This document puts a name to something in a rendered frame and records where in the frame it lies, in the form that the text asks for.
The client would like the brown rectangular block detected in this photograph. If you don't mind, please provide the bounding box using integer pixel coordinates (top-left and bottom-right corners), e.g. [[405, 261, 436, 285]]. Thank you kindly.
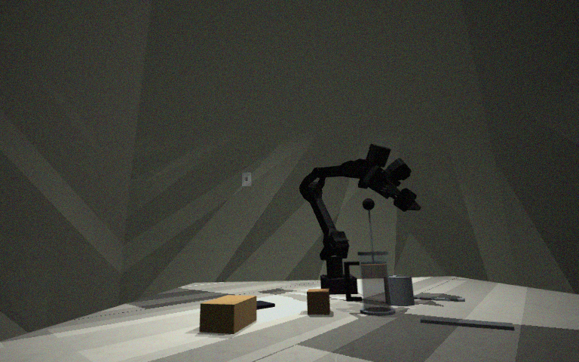
[[199, 295, 256, 334]]

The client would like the glass french press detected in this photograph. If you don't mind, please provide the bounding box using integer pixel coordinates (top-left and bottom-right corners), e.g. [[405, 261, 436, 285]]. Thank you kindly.
[[344, 198, 396, 316]]

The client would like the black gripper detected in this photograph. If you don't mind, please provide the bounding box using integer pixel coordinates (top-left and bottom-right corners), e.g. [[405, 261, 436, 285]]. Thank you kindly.
[[363, 165, 421, 212]]

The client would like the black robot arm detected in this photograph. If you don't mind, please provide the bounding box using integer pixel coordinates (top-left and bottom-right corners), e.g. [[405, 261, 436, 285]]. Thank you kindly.
[[299, 143, 411, 278]]

